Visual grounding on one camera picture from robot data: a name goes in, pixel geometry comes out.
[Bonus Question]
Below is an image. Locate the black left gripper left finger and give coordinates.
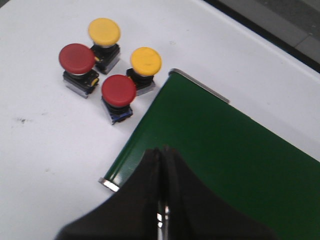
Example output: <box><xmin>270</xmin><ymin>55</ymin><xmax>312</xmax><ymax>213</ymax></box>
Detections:
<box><xmin>56</xmin><ymin>148</ymin><xmax>161</xmax><ymax>240</ymax></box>

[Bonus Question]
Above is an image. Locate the green conveyor belt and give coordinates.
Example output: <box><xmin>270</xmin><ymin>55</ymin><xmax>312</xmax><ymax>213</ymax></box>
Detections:
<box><xmin>103</xmin><ymin>72</ymin><xmax>320</xmax><ymax>240</ymax></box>

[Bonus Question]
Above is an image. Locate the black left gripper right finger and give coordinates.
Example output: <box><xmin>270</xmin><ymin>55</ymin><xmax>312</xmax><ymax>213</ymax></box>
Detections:
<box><xmin>160</xmin><ymin>147</ymin><xmax>278</xmax><ymax>240</ymax></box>

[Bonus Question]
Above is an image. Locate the yellow push button near belt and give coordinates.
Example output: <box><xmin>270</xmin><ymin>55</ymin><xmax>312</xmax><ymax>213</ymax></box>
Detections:
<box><xmin>126</xmin><ymin>47</ymin><xmax>162</xmax><ymax>96</ymax></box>

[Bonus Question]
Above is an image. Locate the dark red push button left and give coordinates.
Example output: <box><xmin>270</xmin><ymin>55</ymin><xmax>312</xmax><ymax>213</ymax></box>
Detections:
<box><xmin>58</xmin><ymin>43</ymin><xmax>99</xmax><ymax>99</ymax></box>

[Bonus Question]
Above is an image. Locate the yellow push button far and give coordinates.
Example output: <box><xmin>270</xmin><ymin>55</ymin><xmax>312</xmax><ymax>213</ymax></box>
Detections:
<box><xmin>88</xmin><ymin>18</ymin><xmax>121</xmax><ymax>75</ymax></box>

